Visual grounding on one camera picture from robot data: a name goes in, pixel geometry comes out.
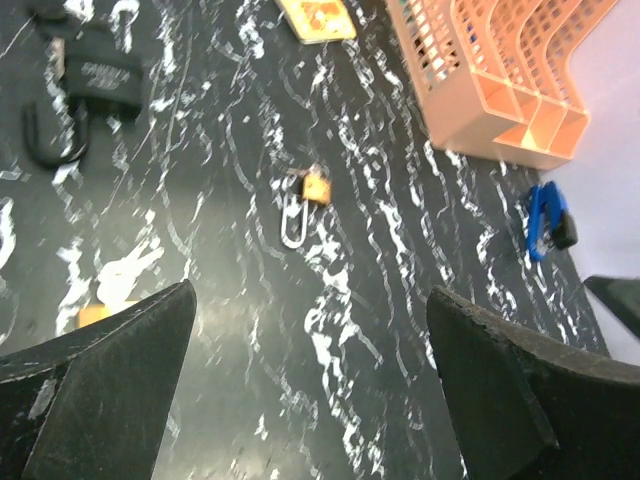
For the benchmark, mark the small brass long-shackle padlock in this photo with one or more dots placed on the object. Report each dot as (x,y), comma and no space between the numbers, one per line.
(306,187)

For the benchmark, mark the blue stapler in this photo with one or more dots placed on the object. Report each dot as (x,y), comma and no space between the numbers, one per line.
(550,224)

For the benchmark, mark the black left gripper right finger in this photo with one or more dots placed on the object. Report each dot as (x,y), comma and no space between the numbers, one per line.
(525,406)

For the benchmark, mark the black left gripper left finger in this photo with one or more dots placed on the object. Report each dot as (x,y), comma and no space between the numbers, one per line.
(93,403)

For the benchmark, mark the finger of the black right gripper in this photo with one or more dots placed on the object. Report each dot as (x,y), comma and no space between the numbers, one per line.
(621,296)

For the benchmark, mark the orange plastic file organizer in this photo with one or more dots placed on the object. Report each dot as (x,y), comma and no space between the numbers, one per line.
(492,78)

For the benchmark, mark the black padlock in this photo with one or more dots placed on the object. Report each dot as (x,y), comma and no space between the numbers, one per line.
(98,78)

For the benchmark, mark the silver round-headed key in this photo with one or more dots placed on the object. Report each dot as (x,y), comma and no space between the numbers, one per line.
(117,278)

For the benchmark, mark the orange card pack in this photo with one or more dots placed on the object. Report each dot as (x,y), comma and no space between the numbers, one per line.
(318,21)

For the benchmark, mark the large brass padlock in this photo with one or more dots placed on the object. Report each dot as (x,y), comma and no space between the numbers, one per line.
(97,312)

